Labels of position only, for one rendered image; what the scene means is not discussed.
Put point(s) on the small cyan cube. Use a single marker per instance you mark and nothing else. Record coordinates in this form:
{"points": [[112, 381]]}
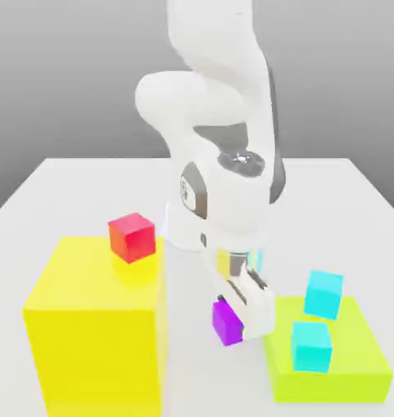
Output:
{"points": [[323, 294], [311, 347]]}

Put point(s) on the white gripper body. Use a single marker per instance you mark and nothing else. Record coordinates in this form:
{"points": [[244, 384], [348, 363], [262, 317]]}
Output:
{"points": [[254, 304]]}

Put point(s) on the large yellow box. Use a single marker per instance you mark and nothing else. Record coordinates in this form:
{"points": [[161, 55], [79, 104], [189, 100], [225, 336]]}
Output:
{"points": [[92, 325]]}

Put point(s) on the small red cube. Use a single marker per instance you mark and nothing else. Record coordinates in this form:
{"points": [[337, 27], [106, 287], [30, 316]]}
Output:
{"points": [[133, 237]]}

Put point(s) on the small purple cube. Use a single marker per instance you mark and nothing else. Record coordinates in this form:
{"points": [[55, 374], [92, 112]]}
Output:
{"points": [[227, 322]]}

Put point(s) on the large lime green box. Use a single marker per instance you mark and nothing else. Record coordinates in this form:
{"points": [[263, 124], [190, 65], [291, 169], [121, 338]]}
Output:
{"points": [[350, 365]]}

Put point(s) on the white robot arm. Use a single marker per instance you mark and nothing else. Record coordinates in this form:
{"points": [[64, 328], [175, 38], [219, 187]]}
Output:
{"points": [[216, 97]]}

